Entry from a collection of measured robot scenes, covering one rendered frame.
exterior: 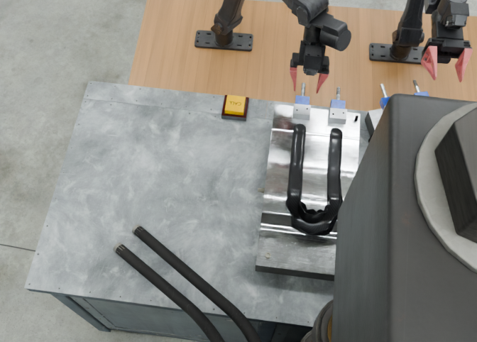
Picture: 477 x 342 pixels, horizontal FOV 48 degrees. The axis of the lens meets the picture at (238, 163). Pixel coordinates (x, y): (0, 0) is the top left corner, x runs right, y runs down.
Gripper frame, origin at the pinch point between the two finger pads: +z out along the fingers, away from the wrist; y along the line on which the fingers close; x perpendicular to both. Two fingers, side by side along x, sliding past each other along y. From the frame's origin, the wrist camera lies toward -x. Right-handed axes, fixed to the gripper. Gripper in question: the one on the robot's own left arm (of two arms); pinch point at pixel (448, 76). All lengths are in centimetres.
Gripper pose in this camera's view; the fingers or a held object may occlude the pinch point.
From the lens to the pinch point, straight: 142.9
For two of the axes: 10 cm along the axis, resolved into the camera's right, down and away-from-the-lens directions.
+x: 0.0, 4.3, 9.0
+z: -1.0, 9.0, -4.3
